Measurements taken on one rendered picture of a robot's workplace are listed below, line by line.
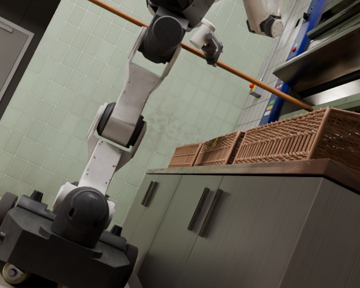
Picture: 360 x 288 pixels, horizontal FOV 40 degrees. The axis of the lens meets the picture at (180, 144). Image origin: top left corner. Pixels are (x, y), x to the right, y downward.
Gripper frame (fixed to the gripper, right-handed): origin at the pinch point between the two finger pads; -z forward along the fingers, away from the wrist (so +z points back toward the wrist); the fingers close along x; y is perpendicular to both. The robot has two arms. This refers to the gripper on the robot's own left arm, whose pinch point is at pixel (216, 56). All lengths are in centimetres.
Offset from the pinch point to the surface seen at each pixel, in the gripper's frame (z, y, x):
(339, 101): -7, 63, 3
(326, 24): -45, 34, -52
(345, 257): 124, 96, 75
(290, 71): -45, 25, -19
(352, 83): -26, 62, -15
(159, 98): -106, -80, 5
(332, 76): -30, 51, -17
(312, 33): -59, 25, -52
